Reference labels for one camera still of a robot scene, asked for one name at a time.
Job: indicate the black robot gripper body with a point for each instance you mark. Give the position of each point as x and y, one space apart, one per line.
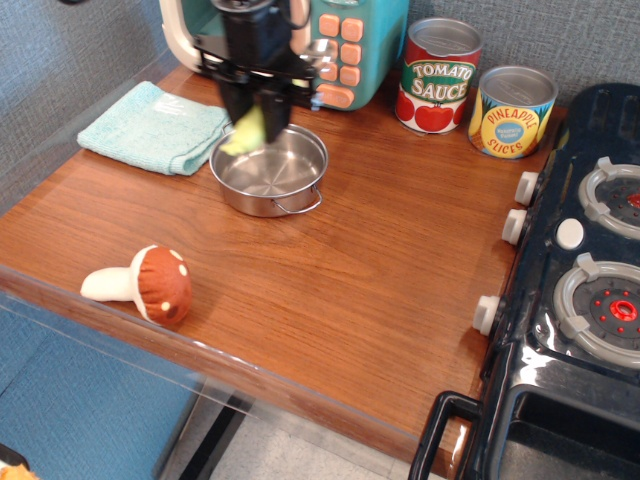
250 29

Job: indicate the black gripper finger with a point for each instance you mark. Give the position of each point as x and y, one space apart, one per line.
238 98
276 111

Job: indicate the spoon with yellow handle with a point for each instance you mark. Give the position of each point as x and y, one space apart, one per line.
245 135

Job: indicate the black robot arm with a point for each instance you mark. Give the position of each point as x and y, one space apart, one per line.
254 64

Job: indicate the light blue folded cloth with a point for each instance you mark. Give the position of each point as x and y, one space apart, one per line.
156 131

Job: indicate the small stainless steel pot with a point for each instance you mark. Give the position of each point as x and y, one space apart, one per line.
278 179

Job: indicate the teal toy microwave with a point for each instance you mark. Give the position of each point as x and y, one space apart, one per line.
368 35

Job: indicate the tomato sauce can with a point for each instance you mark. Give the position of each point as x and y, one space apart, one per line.
440 61

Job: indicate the plush brown mushroom toy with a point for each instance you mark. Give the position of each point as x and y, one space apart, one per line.
157 281

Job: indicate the pineapple slices can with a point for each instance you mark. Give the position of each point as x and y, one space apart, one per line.
512 109

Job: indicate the clear acrylic table guard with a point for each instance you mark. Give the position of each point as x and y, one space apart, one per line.
90 392

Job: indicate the black toy stove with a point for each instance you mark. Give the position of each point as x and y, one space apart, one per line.
560 380

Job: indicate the orange object bottom left corner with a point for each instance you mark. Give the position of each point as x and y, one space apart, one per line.
14 466

